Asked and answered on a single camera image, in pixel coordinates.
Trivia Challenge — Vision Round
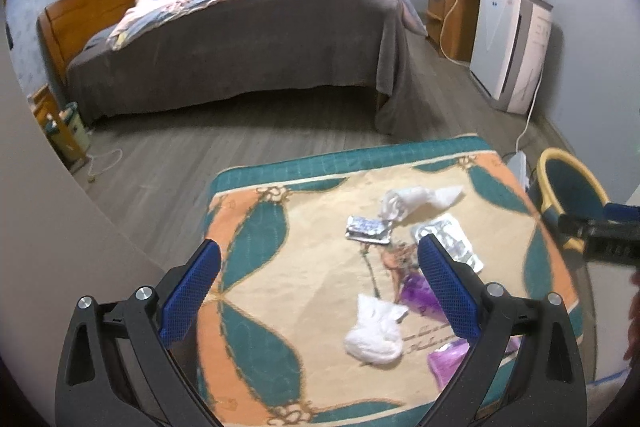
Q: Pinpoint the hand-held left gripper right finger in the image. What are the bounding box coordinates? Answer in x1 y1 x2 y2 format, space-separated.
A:
417 234 586 427

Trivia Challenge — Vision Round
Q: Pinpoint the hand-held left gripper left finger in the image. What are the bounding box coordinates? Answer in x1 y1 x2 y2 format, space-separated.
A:
55 239 221 427

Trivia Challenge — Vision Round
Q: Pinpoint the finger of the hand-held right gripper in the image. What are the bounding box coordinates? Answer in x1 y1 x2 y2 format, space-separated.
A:
604 202 640 223
557 215 640 264

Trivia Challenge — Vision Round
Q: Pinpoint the purple wrapper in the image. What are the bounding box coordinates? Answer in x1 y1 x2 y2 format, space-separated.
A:
426 337 523 393
397 274 451 320

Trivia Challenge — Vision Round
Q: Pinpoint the teal bin with yellow rim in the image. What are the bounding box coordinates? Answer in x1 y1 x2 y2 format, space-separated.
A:
530 148 613 253

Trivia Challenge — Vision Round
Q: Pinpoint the long white tissue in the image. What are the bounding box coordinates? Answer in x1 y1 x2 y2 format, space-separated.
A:
377 185 465 223

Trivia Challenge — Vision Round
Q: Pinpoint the white power strip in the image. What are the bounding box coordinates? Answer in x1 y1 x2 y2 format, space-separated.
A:
505 151 531 188

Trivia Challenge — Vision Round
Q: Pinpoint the teal and orange printed blanket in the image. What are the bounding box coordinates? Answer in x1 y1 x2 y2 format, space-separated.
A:
195 134 586 427

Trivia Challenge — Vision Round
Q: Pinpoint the green and white bucket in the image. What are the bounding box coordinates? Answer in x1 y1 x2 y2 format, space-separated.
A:
46 103 92 162

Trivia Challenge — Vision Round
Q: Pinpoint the white air purifier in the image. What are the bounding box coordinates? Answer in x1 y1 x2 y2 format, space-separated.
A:
469 0 553 115

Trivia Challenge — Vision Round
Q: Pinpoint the wooden nightstand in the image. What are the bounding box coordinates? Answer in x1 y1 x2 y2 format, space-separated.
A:
27 84 88 170

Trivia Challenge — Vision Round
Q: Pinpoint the wooden cabinet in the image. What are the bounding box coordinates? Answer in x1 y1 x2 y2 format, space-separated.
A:
426 0 481 62

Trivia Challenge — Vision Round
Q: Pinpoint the bed with brown cover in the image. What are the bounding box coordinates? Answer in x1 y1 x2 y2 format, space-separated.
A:
65 0 428 135

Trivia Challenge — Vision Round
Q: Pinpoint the blue cord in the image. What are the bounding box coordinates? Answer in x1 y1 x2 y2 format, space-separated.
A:
592 367 632 387

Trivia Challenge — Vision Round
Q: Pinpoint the white floor cable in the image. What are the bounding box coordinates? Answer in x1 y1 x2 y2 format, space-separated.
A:
85 147 124 184

